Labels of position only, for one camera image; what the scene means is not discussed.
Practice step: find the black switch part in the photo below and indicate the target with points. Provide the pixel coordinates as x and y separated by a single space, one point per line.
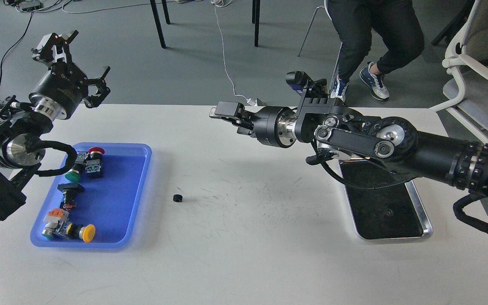
69 191

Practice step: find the metal chair leg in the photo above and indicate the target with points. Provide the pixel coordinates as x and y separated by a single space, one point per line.
313 17

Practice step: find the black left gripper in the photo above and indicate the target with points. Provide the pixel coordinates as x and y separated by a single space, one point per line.
61 90

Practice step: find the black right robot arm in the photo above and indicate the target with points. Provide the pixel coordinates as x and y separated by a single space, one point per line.
391 143

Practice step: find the red push button switch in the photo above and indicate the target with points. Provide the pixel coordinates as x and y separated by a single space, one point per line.
93 162

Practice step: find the yellow push button switch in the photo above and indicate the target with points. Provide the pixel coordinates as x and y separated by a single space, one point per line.
70 230

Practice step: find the silver metal tray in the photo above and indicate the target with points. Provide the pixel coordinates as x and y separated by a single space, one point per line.
383 210

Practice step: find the seated person legs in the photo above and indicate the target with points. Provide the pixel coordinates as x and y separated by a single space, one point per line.
396 23

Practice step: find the orange white connector block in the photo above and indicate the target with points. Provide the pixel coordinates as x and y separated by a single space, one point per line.
53 219

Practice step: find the small black gear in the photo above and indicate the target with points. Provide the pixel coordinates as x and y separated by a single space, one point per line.
177 198

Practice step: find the green push button switch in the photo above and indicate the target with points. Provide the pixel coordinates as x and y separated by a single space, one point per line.
75 172

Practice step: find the blue plastic tray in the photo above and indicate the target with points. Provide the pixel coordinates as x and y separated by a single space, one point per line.
109 203

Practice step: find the white office chair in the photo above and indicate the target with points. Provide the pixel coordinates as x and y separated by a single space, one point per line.
466 60

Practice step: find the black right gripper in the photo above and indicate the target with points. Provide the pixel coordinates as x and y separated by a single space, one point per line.
271 126

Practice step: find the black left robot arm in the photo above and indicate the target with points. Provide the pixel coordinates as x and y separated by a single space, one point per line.
23 153

